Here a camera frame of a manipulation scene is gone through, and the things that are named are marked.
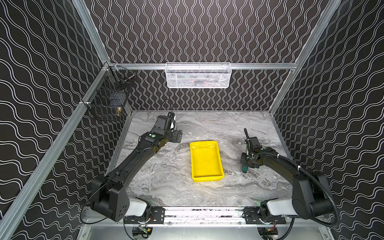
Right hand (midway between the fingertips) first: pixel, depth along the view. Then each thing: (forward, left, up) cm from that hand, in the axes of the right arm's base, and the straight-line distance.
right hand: (246, 162), depth 90 cm
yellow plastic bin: (+1, +24, -1) cm, 24 cm away
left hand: (+9, +40, +19) cm, 45 cm away
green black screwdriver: (-5, +2, +2) cm, 5 cm away
